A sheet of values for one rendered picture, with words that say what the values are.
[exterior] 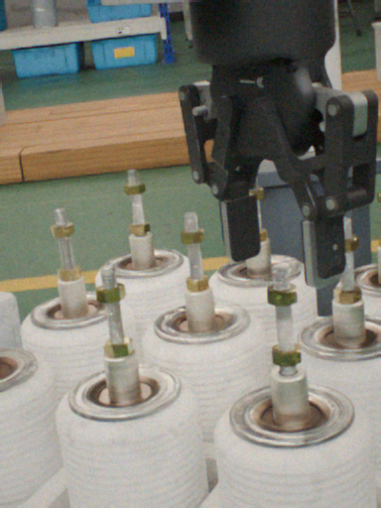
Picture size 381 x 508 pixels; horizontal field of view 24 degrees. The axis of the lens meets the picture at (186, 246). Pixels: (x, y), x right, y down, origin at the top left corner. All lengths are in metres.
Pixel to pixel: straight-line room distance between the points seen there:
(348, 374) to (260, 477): 0.12
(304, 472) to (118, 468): 0.12
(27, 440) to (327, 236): 0.28
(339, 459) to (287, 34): 0.24
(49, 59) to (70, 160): 2.74
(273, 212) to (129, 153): 1.46
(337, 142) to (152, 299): 0.40
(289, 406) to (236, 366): 0.13
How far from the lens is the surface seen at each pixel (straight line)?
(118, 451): 0.56
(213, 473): 0.66
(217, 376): 0.66
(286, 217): 0.96
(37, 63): 5.15
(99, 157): 2.42
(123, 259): 0.85
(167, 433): 0.57
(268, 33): 0.44
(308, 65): 0.45
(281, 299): 0.51
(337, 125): 0.43
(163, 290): 0.80
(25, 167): 2.44
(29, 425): 0.64
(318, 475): 0.52
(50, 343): 0.71
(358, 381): 0.61
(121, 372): 0.58
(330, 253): 0.47
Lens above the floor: 0.52
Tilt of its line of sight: 18 degrees down
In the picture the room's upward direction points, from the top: 6 degrees counter-clockwise
